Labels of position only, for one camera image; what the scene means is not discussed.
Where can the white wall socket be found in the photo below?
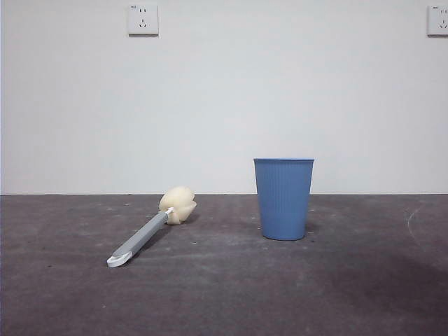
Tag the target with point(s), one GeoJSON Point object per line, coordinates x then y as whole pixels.
{"type": "Point", "coordinates": [439, 21]}
{"type": "Point", "coordinates": [143, 19]}

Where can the blue ribbed plastic cup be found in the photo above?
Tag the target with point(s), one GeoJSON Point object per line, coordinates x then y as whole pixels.
{"type": "Point", "coordinates": [283, 199]}

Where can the grey cup brush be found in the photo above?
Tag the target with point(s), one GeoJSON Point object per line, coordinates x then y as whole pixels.
{"type": "Point", "coordinates": [140, 234]}

